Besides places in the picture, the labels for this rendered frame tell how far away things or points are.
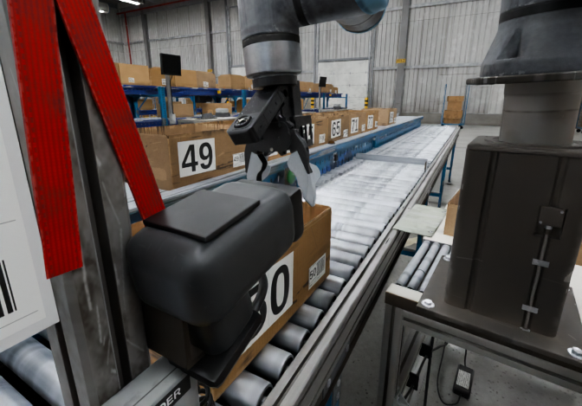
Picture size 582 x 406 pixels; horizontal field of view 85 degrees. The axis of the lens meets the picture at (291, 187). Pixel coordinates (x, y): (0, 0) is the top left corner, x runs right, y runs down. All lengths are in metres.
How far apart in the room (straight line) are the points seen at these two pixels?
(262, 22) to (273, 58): 0.05
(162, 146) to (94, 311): 0.84
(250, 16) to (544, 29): 0.43
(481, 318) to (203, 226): 0.62
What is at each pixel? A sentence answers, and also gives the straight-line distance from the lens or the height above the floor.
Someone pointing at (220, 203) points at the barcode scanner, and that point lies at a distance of 0.20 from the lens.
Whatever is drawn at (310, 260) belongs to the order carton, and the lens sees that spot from 0.67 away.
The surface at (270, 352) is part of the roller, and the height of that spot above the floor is 0.75.
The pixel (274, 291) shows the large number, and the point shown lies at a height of 0.84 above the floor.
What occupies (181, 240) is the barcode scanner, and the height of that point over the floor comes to 1.08.
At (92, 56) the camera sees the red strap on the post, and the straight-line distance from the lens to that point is 0.19.
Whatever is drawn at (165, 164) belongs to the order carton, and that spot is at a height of 0.96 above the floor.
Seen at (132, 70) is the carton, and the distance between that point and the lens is 6.52.
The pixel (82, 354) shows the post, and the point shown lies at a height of 1.02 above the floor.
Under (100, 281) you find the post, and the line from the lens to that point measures 0.21.
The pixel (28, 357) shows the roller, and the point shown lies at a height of 0.75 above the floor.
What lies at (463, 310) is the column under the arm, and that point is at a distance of 0.74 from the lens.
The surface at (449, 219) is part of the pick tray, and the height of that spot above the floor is 0.80.
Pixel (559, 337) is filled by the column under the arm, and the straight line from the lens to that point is 0.76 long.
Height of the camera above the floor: 1.15
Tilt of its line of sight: 16 degrees down
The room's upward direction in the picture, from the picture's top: straight up
